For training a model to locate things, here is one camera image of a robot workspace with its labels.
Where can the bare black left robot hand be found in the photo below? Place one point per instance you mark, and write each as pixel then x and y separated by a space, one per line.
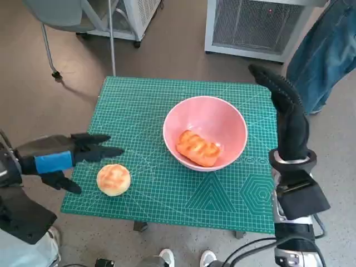
pixel 53 162

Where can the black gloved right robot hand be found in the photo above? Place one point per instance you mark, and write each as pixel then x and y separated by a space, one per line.
pixel 293 130

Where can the round toy bread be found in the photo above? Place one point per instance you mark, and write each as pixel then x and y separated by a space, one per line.
pixel 114 179

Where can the pink bowl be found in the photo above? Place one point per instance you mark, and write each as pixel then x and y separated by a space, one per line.
pixel 205 114

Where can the oblong toy bread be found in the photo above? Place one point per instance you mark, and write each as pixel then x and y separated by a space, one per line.
pixel 197 147

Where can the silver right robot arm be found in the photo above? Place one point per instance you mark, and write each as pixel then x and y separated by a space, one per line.
pixel 294 167

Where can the green cutting mat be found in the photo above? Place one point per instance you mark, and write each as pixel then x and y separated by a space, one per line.
pixel 155 194

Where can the small black device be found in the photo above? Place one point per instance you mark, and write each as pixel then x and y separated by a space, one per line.
pixel 105 263

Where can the white cabinet with mesh panel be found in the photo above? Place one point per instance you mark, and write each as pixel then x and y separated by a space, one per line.
pixel 250 25

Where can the silver metal pole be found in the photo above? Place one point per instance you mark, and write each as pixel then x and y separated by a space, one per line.
pixel 112 36

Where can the white foot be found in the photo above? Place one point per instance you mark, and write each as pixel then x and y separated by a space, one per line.
pixel 167 257
pixel 207 257

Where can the grey chair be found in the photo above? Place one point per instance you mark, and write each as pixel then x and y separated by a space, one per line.
pixel 58 14

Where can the white cabinet on casters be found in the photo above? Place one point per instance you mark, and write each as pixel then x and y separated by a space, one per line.
pixel 142 16

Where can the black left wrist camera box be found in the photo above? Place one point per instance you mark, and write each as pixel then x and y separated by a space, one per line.
pixel 22 217

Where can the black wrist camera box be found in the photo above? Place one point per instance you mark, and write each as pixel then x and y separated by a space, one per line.
pixel 303 200
pixel 22 217

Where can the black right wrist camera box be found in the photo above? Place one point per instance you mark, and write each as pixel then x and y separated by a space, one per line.
pixel 303 200

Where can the dark table leg bracket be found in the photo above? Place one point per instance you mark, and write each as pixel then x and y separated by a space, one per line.
pixel 140 226
pixel 240 234

